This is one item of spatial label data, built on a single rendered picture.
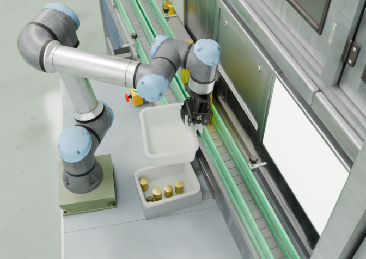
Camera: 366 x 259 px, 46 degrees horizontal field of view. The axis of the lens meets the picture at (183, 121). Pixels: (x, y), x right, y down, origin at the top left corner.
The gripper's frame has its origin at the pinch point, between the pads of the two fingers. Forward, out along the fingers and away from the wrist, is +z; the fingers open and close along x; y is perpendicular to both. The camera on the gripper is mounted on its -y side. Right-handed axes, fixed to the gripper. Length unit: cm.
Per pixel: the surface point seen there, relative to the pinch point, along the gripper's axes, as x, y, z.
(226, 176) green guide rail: 12.5, 9.8, 15.7
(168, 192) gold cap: -5.5, 3.0, 31.3
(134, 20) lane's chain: -3, -102, 23
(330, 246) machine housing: -7, 74, -56
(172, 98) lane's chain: 4.2, -39.6, 22.7
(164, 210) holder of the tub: -7.8, 8.4, 34.8
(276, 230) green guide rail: 23.0, 32.8, 16.8
